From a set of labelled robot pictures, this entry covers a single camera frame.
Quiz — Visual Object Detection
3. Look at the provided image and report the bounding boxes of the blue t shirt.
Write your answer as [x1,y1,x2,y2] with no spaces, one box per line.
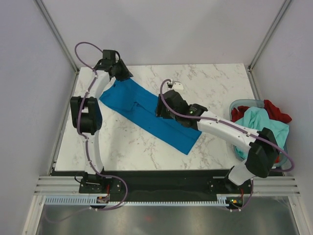
[100,79,201,155]

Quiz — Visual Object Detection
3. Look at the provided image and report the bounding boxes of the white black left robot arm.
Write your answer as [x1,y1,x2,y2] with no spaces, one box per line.
[70,49,133,193]

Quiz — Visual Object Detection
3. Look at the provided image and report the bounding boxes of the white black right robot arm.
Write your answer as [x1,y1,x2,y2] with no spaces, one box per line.
[156,90,279,193]

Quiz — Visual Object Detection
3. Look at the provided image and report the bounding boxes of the teal t shirt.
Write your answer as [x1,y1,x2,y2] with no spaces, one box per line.
[234,107,289,149]

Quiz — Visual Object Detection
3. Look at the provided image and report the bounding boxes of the red t shirt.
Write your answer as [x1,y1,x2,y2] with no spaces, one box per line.
[229,99,292,124]

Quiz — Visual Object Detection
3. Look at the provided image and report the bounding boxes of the translucent blue plastic basket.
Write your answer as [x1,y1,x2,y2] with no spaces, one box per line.
[229,98,289,169]

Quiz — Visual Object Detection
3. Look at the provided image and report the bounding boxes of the aluminium left corner post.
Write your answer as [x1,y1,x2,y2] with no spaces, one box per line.
[34,0,79,74]

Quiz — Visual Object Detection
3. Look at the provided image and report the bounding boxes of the aluminium corner post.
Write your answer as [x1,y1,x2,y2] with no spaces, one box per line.
[34,0,79,74]
[246,0,293,71]

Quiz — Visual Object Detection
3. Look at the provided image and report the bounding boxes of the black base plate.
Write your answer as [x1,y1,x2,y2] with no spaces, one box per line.
[52,169,282,204]

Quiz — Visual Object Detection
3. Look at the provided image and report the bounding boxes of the white slotted cable duct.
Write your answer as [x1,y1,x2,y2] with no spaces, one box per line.
[45,195,242,207]

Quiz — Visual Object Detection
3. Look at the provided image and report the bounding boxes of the aluminium right corner post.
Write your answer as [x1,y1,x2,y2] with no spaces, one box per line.
[246,0,293,71]

